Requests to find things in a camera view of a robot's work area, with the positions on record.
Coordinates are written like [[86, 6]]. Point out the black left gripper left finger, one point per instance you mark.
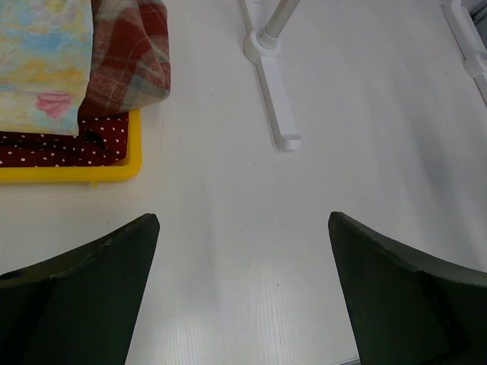
[[79, 307]]

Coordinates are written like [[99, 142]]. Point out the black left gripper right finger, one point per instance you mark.
[[406, 306]]

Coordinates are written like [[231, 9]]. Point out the red plaid skirt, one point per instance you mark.
[[130, 64]]

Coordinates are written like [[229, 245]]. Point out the pastel floral skirt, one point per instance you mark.
[[46, 49]]

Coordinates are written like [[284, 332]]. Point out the yellow plastic tray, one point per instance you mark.
[[121, 171]]

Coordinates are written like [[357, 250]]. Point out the red polka dot cloth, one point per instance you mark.
[[101, 141]]

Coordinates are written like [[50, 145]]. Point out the white metal clothes rack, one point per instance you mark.
[[265, 20]]

